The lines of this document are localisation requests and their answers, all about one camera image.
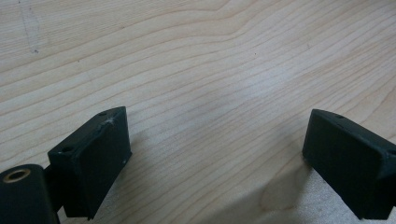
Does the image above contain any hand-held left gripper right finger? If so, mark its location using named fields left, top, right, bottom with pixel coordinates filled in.
left=302, top=108, right=396, bottom=220

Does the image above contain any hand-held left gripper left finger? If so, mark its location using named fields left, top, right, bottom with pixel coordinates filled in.
left=47, top=105, right=133, bottom=221

